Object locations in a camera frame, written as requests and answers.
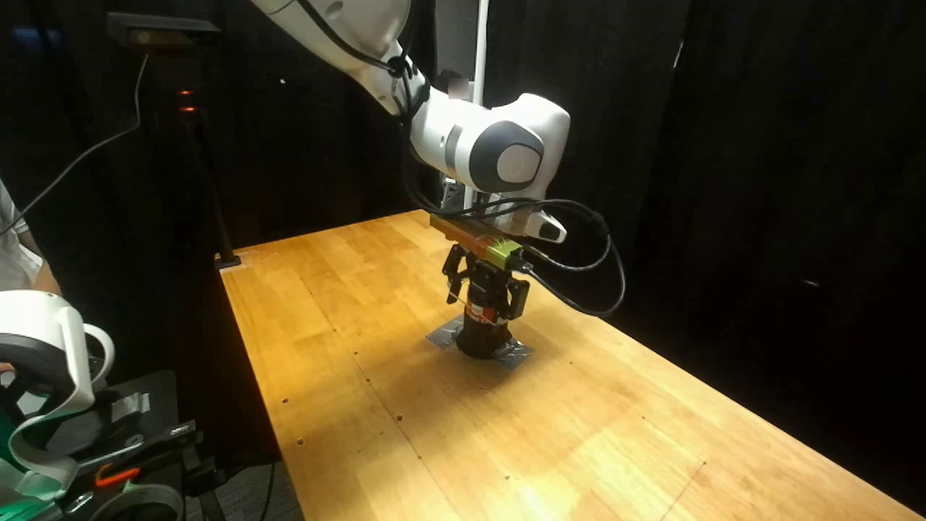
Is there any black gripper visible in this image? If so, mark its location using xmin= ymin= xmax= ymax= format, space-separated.
xmin=442 ymin=243 xmax=529 ymax=318

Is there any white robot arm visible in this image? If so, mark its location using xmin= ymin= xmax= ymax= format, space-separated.
xmin=252 ymin=0 xmax=569 ymax=243

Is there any dark cup with red band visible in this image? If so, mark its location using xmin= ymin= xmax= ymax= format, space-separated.
xmin=458 ymin=286 xmax=511 ymax=360

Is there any grey tape piece left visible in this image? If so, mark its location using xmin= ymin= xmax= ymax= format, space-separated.
xmin=427 ymin=318 xmax=464 ymax=347

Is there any grey tape piece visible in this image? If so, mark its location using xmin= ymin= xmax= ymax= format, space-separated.
xmin=427 ymin=318 xmax=464 ymax=347
xmin=495 ymin=341 xmax=533 ymax=370

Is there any grey tape piece right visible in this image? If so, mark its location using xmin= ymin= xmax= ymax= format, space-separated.
xmin=495 ymin=341 xmax=533 ymax=370

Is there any white vertical pole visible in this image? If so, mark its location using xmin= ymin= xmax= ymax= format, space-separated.
xmin=464 ymin=0 xmax=491 ymax=209

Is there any white VR headset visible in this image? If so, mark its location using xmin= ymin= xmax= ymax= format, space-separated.
xmin=0 ymin=290 xmax=116 ymax=483

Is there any gold wrist camera mount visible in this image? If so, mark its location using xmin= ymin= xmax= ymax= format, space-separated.
xmin=427 ymin=212 xmax=529 ymax=273

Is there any thick black cable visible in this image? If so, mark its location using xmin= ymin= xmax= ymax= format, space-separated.
xmin=394 ymin=56 xmax=631 ymax=322

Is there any orange handled tool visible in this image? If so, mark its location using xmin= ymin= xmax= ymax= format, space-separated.
xmin=93 ymin=466 xmax=141 ymax=489

